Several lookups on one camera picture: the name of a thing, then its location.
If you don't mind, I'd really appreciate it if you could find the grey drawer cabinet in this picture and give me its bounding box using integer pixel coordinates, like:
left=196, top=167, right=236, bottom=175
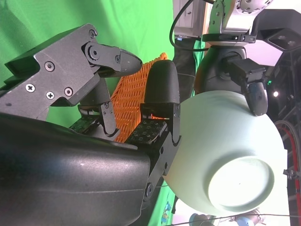
left=175, top=0, right=206, bottom=36

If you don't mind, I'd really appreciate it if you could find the plain green tablecloth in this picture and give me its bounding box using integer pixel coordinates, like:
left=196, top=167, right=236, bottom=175
left=0, top=0, right=176, bottom=142

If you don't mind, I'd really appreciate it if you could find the orange wicker basket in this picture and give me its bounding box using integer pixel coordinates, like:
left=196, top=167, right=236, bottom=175
left=109, top=53, right=170, bottom=144

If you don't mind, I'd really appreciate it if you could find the black cloth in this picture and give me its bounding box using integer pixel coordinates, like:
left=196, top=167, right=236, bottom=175
left=173, top=46, right=197, bottom=97

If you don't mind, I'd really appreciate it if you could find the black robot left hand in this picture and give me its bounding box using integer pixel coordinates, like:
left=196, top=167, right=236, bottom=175
left=194, top=46, right=269, bottom=117

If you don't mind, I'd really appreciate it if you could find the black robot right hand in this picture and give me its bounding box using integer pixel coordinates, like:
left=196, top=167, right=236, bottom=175
left=0, top=23, right=182, bottom=226

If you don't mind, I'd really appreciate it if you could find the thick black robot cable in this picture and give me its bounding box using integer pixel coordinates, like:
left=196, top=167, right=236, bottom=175
left=168, top=0, right=210, bottom=52

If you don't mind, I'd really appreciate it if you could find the red hose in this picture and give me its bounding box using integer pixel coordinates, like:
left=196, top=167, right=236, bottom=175
left=274, top=120, right=301, bottom=203

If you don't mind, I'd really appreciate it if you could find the grey-green bowl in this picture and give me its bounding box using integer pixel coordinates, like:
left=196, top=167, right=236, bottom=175
left=163, top=90, right=289, bottom=217

